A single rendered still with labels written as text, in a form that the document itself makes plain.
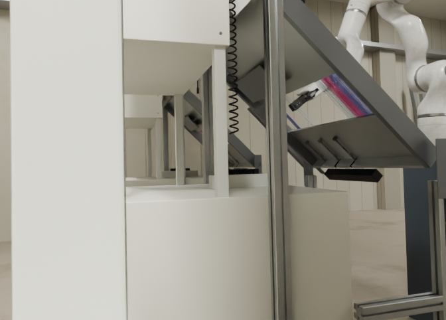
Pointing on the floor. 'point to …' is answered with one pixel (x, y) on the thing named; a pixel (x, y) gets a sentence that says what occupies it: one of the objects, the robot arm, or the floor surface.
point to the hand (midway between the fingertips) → (295, 105)
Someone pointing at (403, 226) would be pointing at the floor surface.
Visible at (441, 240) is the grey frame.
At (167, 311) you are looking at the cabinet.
